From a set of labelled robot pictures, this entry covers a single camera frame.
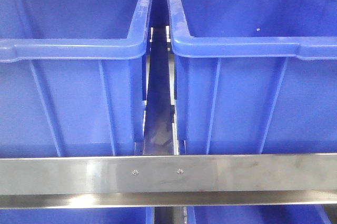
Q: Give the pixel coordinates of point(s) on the steel shelf front beam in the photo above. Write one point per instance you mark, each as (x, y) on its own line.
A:
(141, 181)

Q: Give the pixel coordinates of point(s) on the blue plastic bin front right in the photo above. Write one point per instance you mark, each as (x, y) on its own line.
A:
(255, 76)

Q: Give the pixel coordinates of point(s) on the blue plastic bin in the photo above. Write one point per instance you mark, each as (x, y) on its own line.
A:
(72, 77)
(93, 215)
(255, 76)
(257, 214)

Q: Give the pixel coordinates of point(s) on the blue plastic bin front left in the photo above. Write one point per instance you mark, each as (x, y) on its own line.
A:
(72, 77)

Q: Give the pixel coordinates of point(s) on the blue plastic bin lower left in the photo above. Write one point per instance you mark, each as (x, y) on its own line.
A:
(93, 215)

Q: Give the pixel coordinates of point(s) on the blue plastic bin lower right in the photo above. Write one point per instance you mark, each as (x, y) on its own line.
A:
(257, 214)

